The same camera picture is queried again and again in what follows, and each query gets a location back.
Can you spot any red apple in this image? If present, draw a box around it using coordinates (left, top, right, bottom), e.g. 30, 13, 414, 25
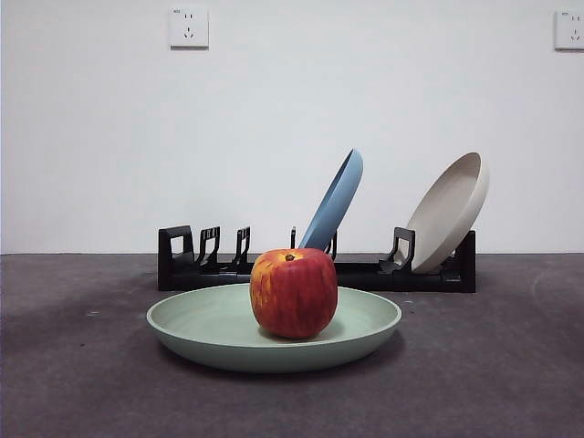
248, 247, 339, 340

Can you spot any green plate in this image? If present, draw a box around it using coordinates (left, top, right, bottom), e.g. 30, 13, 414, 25
145, 281, 403, 374

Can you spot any blue plate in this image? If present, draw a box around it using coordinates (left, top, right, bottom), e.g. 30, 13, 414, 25
296, 147, 365, 253

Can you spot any black plate rack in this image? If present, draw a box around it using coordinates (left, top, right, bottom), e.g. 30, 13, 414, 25
157, 224, 477, 293

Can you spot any beige plate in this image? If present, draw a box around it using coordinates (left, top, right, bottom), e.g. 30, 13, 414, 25
404, 151, 491, 274

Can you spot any white wall socket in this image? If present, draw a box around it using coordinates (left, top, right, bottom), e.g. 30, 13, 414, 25
554, 9, 584, 51
169, 5, 210, 49

